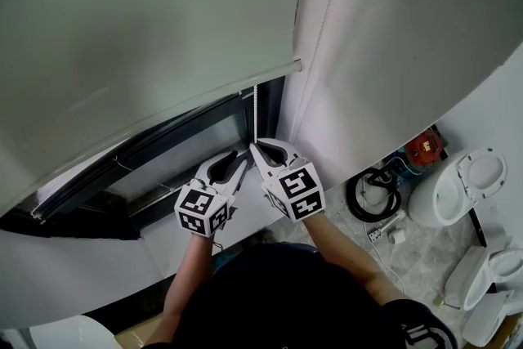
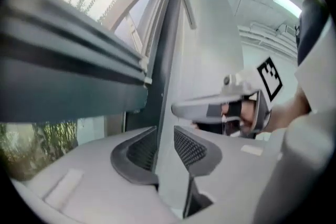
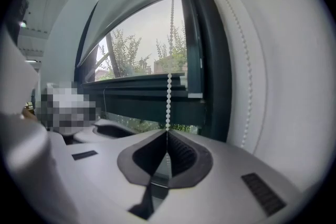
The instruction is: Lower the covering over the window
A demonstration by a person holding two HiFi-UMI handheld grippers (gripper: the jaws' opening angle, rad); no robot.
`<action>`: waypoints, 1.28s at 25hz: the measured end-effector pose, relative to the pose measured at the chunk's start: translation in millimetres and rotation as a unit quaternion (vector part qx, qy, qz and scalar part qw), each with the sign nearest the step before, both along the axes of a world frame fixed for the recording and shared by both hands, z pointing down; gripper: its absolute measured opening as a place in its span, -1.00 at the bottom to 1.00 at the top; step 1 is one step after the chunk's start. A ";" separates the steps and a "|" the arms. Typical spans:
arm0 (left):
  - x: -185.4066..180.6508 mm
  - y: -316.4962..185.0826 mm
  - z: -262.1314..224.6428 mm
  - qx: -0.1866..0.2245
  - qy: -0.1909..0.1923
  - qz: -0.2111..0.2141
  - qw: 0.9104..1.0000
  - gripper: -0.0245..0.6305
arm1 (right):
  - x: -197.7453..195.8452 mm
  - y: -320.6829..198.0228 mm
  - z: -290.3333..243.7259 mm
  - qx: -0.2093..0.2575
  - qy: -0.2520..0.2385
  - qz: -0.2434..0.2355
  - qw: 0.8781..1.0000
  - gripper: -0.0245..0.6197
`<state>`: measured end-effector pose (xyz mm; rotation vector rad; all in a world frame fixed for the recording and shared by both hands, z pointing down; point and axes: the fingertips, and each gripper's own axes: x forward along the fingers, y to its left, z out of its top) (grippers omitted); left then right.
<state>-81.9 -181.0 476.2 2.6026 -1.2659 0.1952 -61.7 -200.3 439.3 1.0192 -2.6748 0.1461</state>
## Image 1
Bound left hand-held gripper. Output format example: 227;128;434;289
174;150;252;237

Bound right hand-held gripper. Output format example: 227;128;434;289
248;137;327;222

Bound white bead pull chain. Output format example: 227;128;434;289
253;83;262;145
304;0;350;73

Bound white roller blind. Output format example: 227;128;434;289
0;0;310;217

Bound person's right forearm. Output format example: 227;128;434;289
304;214;405;306

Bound person's left forearm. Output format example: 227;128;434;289
157;232;216;340

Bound person's shoe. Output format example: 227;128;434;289
253;228;277;247

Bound white plastic tube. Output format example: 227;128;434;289
378;212;409;232

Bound person's dark shirt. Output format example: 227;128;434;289
146;253;458;349

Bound red and blue vacuum machine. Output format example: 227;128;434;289
391;128;449;177

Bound white round toilet bowl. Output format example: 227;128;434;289
408;146;509;228

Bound closed brown cardboard box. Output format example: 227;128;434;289
116;318;165;349

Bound black threshold strip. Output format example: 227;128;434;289
469;208;488;248

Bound white ceramic basin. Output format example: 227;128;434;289
28;314;120;349

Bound white toilet with tank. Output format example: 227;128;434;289
443;244;523;312

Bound thin window cord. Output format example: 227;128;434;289
114;155;177;192

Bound black coiled hose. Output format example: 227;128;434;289
346;169;404;224

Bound white floor cable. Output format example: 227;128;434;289
363;222;408;296

